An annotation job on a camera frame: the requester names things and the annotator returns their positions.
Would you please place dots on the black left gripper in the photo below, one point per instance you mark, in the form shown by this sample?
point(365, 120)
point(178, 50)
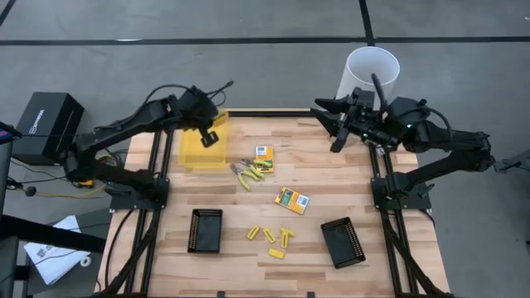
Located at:
point(192, 107)

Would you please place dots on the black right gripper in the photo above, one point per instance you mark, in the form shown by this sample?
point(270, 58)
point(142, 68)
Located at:
point(366, 120)

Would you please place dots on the orange card package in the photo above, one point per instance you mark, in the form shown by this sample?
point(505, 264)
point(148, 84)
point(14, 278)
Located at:
point(292, 200)
point(264, 159)

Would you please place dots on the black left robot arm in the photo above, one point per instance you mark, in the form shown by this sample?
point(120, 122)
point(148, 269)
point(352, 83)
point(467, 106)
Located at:
point(124, 126)

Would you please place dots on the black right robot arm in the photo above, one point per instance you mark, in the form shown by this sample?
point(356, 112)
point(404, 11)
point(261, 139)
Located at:
point(447, 140)

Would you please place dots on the yellow translucent plastic bin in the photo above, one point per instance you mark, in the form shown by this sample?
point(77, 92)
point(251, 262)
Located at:
point(194, 153)

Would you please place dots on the black table edge bar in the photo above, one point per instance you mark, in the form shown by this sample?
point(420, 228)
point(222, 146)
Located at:
point(269, 113)

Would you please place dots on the white shade wooden base lamp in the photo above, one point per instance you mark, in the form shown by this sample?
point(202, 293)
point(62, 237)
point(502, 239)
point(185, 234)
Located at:
point(372, 62)

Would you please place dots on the black mesh basket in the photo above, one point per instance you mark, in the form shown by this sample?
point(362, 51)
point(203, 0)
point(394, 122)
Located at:
point(205, 230)
point(343, 242)

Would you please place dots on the black cardboard box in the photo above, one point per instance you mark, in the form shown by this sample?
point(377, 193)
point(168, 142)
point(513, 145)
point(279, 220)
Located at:
point(45, 124)

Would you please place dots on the grey metal stand foot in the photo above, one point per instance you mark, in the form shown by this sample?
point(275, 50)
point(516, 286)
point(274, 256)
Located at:
point(513, 161)

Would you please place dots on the black round knob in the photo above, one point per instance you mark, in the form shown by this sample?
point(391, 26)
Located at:
point(30, 191)

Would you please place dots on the white tape roll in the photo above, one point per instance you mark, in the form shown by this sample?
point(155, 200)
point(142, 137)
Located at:
point(82, 261)

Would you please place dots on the black stand beam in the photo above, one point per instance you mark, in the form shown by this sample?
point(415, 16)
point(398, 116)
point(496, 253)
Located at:
point(41, 234)

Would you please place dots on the white paper sheets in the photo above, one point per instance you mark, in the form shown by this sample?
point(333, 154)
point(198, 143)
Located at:
point(54, 256)

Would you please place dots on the black aluminium frame rails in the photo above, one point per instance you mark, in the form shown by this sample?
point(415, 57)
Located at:
point(374, 161)
point(169, 153)

